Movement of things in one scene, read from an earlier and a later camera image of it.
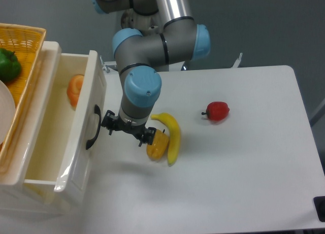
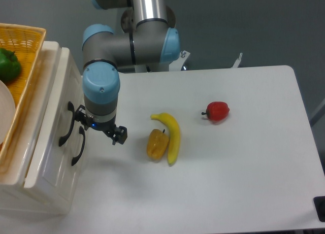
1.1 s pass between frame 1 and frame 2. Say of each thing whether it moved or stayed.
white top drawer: moved
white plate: stayed
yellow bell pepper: stayed
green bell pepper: stayed
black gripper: moved
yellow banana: stayed
